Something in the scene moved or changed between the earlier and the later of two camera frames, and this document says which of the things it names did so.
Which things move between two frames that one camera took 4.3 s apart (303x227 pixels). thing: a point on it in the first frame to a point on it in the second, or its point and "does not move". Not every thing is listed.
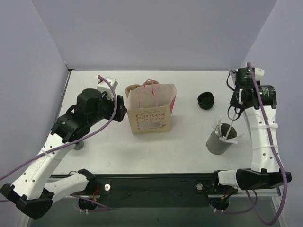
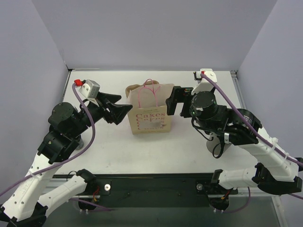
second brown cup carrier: x=131 y=87 does not move
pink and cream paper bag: x=149 y=105 does not move
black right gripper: x=240 y=101 to x=185 y=103
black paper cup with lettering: x=79 y=145 does not move
